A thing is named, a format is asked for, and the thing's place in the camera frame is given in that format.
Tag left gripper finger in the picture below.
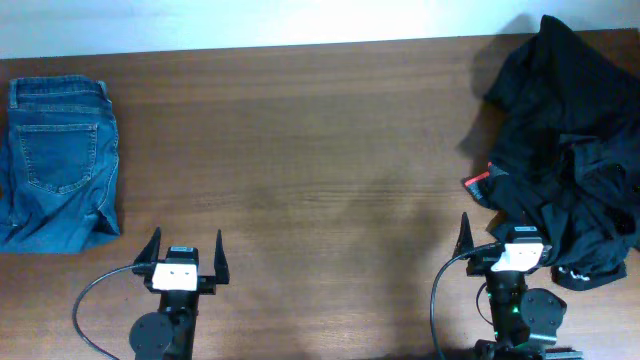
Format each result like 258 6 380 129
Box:
214 230 230 285
134 227 161 264

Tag black trousers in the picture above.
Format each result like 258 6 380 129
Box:
482 14 640 251

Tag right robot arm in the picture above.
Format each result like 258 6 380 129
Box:
454 214 567 359

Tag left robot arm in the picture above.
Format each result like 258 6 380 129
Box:
129 228 230 360

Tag black shorts with red waistband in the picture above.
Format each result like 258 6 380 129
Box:
463 163 639 291

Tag folded blue denim jeans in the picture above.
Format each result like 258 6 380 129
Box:
1 75 120 254

